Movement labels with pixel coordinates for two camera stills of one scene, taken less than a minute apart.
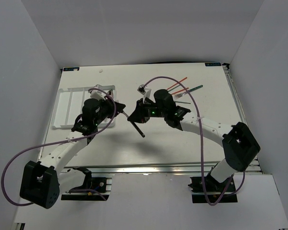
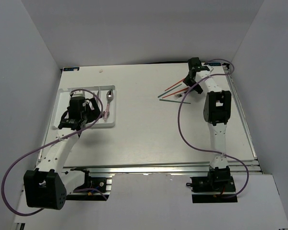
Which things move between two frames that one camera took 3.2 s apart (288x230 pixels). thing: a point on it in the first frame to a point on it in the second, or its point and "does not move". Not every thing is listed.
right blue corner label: (212, 64) does not move
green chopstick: (182, 102) does not move
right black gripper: (139, 115) to (187, 81)
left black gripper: (108, 102) to (94, 113)
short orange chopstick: (179, 91) does not move
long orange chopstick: (180, 81) does not move
